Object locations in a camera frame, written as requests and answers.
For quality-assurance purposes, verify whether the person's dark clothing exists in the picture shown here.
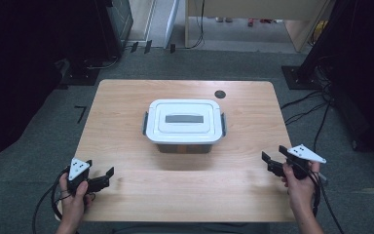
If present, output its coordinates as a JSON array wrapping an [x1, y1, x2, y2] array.
[[110, 221, 271, 234]]

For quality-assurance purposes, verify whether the dark glass cabinet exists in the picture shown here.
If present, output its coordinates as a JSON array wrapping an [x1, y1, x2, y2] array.
[[105, 0, 134, 60]]

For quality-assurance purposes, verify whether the white panel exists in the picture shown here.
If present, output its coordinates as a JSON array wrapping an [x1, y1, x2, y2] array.
[[163, 0, 181, 50]]

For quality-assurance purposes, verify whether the black stand base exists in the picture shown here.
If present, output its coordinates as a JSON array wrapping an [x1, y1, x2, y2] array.
[[280, 64, 323, 91], [59, 58, 100, 87]]

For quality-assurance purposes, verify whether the black hanging cable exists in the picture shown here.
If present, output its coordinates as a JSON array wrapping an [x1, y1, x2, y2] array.
[[188, 0, 206, 51]]

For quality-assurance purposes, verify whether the yellow object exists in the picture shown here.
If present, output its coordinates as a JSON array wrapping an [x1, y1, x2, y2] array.
[[311, 19, 328, 46]]

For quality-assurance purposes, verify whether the hand-held gripper black cable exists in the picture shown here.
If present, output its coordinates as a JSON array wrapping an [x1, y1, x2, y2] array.
[[305, 162, 346, 234], [32, 165, 95, 234]]

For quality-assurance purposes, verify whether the tangle of black cables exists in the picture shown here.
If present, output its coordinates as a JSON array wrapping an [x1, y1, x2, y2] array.
[[314, 54, 337, 96]]

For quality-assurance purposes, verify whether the light wooden desk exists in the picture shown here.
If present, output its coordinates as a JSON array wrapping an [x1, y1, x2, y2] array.
[[184, 0, 336, 54]]

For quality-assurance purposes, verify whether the white plastic box lid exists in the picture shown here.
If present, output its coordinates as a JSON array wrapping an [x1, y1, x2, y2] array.
[[144, 98, 225, 145]]

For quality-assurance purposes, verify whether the right hand-held gripper black cable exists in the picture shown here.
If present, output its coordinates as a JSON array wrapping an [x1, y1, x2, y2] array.
[[305, 162, 346, 234]]

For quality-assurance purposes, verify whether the long black floor cable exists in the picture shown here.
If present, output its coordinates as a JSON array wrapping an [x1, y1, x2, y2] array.
[[312, 102, 332, 154]]

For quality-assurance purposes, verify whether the person's left hand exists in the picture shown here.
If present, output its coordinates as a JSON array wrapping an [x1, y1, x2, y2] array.
[[57, 172, 94, 225]]

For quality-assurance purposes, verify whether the transparent brown plastic storage box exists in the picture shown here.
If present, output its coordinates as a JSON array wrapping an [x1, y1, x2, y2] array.
[[141, 110, 228, 155]]

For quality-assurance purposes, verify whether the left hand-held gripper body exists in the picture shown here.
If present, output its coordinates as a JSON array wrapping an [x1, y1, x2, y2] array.
[[66, 157, 111, 193]]

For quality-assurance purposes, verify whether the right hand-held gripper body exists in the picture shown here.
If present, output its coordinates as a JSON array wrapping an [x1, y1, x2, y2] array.
[[267, 143, 327, 180]]

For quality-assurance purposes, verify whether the left hand-held gripper black cable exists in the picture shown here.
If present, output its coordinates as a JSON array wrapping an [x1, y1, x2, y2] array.
[[32, 165, 95, 234]]

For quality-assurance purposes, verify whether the person's right hand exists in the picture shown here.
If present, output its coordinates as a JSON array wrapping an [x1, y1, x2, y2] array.
[[280, 160, 321, 213]]

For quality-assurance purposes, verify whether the black cable by stand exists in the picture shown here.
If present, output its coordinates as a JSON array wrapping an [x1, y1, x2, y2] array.
[[85, 56, 120, 71]]

